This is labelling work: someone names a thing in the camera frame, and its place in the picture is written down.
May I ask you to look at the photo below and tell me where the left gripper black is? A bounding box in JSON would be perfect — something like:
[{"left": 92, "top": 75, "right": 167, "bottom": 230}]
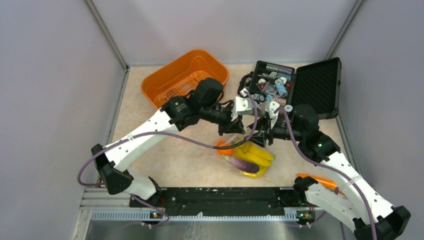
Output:
[{"left": 201, "top": 103, "right": 246, "bottom": 137}]

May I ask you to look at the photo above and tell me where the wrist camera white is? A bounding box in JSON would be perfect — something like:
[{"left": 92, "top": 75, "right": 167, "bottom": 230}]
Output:
[
  {"left": 261, "top": 100, "right": 281, "bottom": 129},
  {"left": 230, "top": 88, "right": 258, "bottom": 121}
]

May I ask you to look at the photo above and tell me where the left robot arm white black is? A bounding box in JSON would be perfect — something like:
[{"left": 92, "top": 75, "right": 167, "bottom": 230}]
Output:
[{"left": 92, "top": 77, "right": 255, "bottom": 207}]

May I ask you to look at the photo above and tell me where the orange fruit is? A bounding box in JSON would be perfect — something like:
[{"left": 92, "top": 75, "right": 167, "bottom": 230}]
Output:
[{"left": 216, "top": 141, "right": 234, "bottom": 157}]

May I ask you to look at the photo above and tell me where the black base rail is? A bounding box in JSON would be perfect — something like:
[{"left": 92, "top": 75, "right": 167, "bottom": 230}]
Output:
[{"left": 147, "top": 187, "right": 300, "bottom": 217}]

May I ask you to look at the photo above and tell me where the black poker chip case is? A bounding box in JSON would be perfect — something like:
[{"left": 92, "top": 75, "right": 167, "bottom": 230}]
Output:
[{"left": 237, "top": 57, "right": 342, "bottom": 120}]

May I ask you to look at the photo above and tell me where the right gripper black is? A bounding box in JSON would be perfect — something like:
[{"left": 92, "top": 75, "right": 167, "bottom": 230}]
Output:
[{"left": 244, "top": 114, "right": 305, "bottom": 148}]

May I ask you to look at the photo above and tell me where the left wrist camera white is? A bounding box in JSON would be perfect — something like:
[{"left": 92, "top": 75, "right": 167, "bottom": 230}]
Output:
[{"left": 230, "top": 88, "right": 258, "bottom": 121}]

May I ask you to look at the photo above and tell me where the yellow banana bunch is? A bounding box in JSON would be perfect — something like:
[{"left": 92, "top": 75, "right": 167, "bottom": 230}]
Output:
[{"left": 233, "top": 141, "right": 275, "bottom": 178}]

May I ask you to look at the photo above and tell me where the orange plastic basket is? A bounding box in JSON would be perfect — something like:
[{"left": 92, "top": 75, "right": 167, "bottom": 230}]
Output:
[{"left": 140, "top": 49, "right": 230, "bottom": 109}]

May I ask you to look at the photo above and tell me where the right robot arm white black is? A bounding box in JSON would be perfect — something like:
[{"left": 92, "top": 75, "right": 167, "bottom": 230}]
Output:
[{"left": 262, "top": 101, "right": 411, "bottom": 240}]

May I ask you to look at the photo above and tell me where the clear zip top bag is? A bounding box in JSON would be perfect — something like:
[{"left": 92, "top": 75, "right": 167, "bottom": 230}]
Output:
[{"left": 199, "top": 141, "right": 276, "bottom": 178}]

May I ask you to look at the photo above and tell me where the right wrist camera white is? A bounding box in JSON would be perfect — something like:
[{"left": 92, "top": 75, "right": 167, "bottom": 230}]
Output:
[{"left": 261, "top": 100, "right": 281, "bottom": 129}]

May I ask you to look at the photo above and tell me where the orange handled tool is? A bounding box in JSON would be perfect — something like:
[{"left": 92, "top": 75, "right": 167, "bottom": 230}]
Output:
[{"left": 295, "top": 173, "right": 338, "bottom": 190}]

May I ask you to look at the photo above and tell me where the purple eggplant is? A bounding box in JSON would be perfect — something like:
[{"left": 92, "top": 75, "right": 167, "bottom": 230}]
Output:
[{"left": 222, "top": 155, "right": 260, "bottom": 174}]

